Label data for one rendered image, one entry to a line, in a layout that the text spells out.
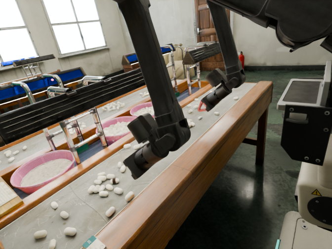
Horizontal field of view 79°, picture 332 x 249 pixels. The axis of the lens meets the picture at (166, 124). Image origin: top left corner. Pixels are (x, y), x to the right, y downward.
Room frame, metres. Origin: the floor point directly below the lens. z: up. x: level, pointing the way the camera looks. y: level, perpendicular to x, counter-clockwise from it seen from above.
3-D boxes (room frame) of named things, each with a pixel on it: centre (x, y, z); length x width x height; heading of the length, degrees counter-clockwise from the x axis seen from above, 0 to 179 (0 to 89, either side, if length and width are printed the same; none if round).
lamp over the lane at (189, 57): (1.46, -0.39, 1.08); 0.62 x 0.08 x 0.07; 139
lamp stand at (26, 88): (1.05, 0.61, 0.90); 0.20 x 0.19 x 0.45; 139
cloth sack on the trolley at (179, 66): (4.20, -0.37, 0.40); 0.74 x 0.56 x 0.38; 141
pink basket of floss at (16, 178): (0.79, 0.58, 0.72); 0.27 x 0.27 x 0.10
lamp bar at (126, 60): (1.83, 0.03, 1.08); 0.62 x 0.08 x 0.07; 139
